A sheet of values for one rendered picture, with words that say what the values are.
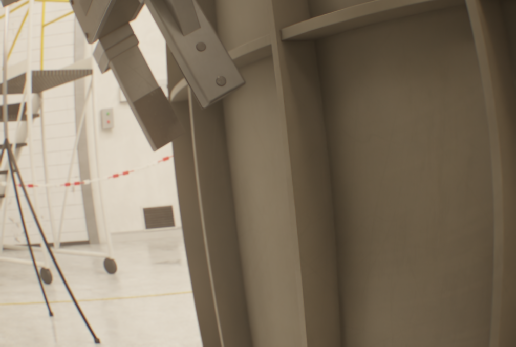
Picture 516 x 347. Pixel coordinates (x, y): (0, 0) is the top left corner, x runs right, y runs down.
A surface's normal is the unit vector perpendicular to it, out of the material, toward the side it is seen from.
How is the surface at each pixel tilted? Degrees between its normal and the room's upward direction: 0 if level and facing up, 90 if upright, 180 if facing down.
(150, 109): 83
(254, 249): 90
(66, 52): 90
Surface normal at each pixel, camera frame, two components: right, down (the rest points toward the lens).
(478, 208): -0.80, 0.07
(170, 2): -0.79, 0.47
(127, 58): 0.35, -0.18
